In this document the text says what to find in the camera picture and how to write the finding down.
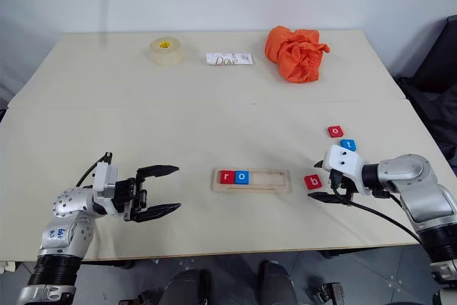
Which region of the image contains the clear tape roll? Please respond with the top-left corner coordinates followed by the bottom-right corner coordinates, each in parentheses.
top-left (148, 36), bottom-right (185, 68)

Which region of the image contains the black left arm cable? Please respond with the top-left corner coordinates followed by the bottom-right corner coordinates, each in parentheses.
top-left (75, 151), bottom-right (115, 188)

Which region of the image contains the crumpled orange cloth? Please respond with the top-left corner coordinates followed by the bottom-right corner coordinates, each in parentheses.
top-left (264, 25), bottom-right (331, 85)

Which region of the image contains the red letter o block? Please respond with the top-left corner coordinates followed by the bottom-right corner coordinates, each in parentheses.
top-left (326, 124), bottom-right (346, 139)

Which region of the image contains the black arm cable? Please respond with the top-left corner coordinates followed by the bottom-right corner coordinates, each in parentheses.
top-left (75, 151), bottom-right (115, 188)
top-left (330, 175), bottom-right (435, 249)

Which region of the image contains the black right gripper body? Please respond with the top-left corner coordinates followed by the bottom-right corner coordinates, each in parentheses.
top-left (329, 168), bottom-right (357, 199)

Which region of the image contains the red letter b block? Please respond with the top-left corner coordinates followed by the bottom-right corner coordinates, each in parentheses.
top-left (303, 174), bottom-right (324, 191)

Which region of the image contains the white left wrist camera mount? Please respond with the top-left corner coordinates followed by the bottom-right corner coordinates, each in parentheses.
top-left (92, 161), bottom-right (120, 199)

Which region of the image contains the metal bracket on floor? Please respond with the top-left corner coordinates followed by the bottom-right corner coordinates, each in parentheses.
top-left (313, 282), bottom-right (344, 305)

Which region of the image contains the dark rounded shape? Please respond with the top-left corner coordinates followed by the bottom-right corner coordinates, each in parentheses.
top-left (161, 268), bottom-right (212, 305)
top-left (256, 259), bottom-right (300, 305)

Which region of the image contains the blue letter t block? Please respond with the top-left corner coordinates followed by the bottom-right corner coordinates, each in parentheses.
top-left (338, 138), bottom-right (358, 153)

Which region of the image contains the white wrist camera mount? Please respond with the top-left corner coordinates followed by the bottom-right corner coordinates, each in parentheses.
top-left (92, 161), bottom-right (120, 199)
top-left (323, 144), bottom-right (366, 196)

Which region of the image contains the white Dove soap box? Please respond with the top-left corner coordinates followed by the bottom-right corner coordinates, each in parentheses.
top-left (205, 51), bottom-right (256, 68)

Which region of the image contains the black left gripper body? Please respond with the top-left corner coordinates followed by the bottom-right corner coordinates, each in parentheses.
top-left (114, 176), bottom-right (149, 222)

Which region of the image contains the wooden letter tray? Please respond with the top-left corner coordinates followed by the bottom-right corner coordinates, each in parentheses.
top-left (211, 167), bottom-right (292, 194)

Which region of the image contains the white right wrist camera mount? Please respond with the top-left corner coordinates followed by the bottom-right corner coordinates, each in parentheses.
top-left (323, 144), bottom-right (366, 196)

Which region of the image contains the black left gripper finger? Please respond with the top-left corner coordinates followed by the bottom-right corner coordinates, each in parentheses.
top-left (136, 164), bottom-right (181, 182)
top-left (132, 203), bottom-right (183, 223)

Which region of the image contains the black chair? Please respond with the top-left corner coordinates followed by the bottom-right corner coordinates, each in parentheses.
top-left (393, 15), bottom-right (457, 179)

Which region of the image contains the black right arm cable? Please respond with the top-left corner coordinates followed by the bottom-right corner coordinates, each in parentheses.
top-left (330, 175), bottom-right (435, 249)

